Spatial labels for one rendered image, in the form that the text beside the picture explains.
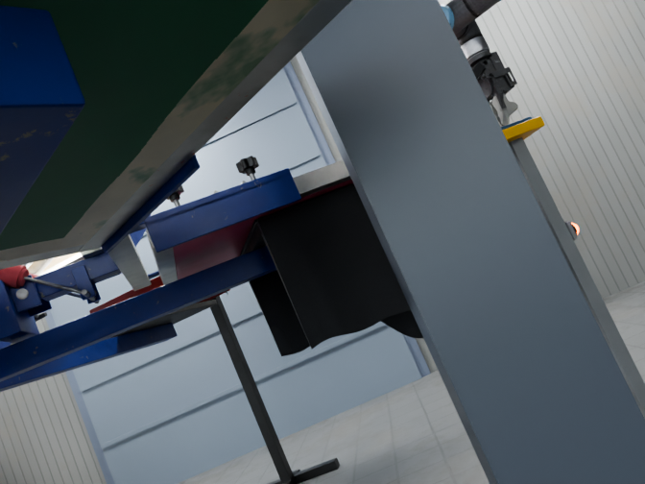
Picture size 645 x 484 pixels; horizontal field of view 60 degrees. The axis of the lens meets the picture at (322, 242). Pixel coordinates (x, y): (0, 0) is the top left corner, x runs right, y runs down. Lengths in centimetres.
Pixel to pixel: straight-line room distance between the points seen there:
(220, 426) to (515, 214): 384
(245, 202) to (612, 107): 388
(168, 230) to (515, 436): 70
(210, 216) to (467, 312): 58
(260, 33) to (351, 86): 23
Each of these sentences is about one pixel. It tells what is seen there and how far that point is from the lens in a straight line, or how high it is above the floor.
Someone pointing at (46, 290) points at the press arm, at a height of 100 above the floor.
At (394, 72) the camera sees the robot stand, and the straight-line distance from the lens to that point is 72.
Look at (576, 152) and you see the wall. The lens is 454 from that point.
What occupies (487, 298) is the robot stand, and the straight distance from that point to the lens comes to 68.
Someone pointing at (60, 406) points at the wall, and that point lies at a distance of 488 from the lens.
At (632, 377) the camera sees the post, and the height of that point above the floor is 26.
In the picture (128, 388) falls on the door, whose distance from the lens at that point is 457.
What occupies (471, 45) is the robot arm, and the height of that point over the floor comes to 120.
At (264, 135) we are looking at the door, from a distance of 436.
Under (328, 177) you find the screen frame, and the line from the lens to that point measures 116.
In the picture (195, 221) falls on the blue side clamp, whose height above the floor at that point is 97.
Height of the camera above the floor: 72
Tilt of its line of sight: 7 degrees up
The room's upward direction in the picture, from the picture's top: 24 degrees counter-clockwise
